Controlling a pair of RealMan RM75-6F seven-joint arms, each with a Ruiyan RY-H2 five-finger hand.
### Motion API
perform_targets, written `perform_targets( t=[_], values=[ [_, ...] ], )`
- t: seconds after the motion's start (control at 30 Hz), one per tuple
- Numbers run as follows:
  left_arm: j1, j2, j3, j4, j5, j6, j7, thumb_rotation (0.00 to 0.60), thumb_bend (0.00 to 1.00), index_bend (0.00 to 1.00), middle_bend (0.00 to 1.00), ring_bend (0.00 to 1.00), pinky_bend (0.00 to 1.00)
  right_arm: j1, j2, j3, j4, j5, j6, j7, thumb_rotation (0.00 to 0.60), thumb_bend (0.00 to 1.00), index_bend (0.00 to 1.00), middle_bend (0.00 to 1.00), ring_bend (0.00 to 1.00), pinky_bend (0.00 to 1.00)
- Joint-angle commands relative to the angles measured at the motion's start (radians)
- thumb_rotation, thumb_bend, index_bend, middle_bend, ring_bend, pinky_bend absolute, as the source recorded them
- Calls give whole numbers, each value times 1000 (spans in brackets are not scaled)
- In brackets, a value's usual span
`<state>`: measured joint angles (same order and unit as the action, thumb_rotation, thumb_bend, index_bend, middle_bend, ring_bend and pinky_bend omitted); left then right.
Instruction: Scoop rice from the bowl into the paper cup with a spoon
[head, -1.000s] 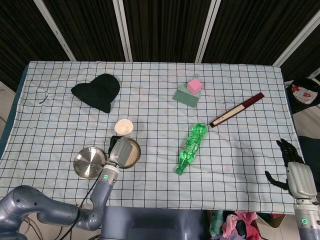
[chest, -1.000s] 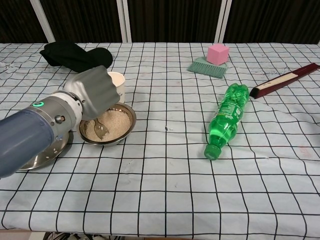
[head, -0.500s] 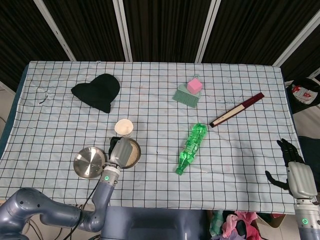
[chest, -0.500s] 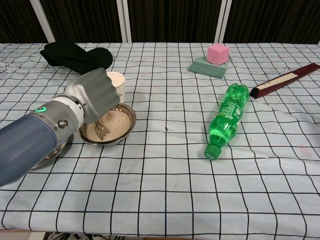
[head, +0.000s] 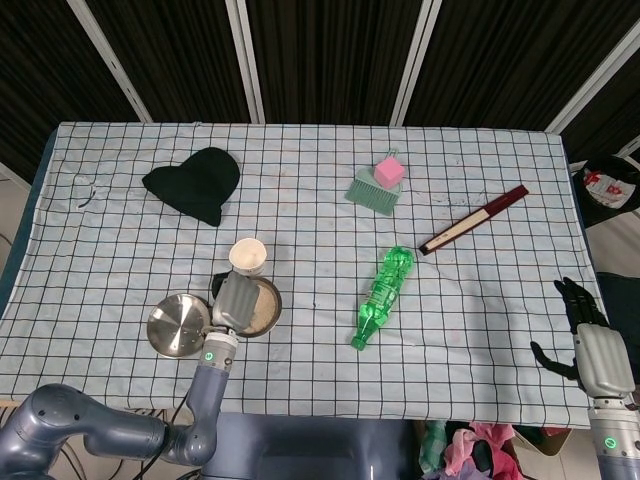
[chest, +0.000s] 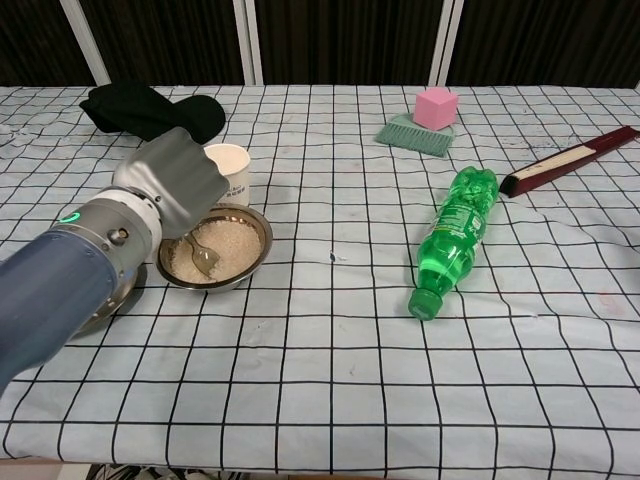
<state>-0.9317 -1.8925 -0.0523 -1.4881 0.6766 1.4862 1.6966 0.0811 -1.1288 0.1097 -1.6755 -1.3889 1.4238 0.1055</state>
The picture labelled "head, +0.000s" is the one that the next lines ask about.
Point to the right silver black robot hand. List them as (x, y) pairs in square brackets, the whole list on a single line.
[(602, 357)]

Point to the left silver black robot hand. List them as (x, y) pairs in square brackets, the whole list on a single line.
[(235, 302)]

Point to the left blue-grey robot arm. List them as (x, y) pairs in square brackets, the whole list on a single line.
[(207, 390)]

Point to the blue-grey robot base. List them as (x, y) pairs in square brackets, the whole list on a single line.
[(305, 445)]

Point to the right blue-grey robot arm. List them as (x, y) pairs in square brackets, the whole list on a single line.
[(617, 445)]

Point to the steel bowl holding rice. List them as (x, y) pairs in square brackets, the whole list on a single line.
[(277, 307)]

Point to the white paper cup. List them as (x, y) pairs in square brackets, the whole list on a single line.
[(246, 256)]

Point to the empty steel plate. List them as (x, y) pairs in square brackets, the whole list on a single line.
[(175, 327)]

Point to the black chair seat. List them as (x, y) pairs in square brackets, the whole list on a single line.
[(624, 300)]

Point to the brown cardboard box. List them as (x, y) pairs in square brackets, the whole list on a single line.
[(547, 441)]

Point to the black knit beanie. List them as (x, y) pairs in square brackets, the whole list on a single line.
[(197, 182)]

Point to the green plastic bottle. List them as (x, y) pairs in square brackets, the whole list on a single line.
[(385, 295)]

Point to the blue checkered tablecloth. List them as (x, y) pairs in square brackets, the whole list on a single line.
[(320, 165)]

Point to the colourful clothes pile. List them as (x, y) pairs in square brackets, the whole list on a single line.
[(470, 452)]

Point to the black bag with red print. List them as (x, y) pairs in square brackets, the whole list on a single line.
[(607, 192)]

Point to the dark red folded fan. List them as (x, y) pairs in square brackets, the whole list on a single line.
[(472, 220)]

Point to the pink cube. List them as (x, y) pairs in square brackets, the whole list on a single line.
[(389, 172)]

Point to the white partition frame post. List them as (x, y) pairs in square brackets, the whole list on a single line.
[(595, 75), (112, 62), (245, 60), (415, 62)]

